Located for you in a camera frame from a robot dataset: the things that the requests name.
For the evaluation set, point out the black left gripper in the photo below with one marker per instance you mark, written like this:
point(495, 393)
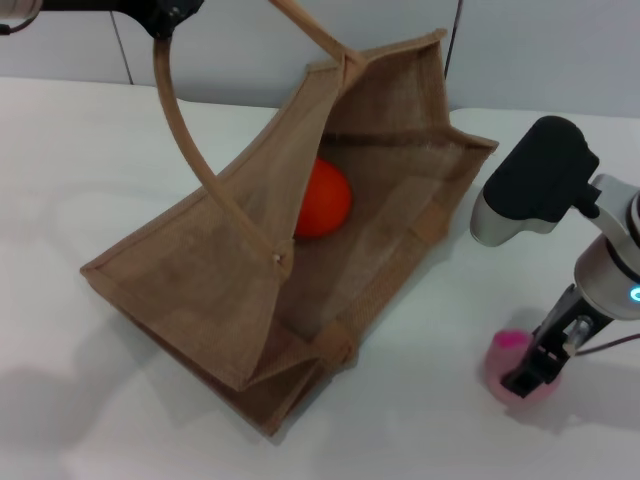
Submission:
point(100, 5)

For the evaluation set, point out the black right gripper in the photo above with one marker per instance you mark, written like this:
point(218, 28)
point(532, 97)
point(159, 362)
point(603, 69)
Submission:
point(565, 325)

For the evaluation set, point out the pink peach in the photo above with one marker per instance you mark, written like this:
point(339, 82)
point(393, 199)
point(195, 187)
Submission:
point(500, 350)

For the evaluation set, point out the orange fruit with stem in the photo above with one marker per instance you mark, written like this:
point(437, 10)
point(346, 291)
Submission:
point(325, 200)

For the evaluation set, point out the brown jute handbag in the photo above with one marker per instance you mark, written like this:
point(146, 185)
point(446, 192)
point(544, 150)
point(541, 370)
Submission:
point(210, 280)

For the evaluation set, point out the gray black right wrist camera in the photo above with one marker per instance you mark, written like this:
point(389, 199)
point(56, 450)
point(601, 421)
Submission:
point(535, 185)

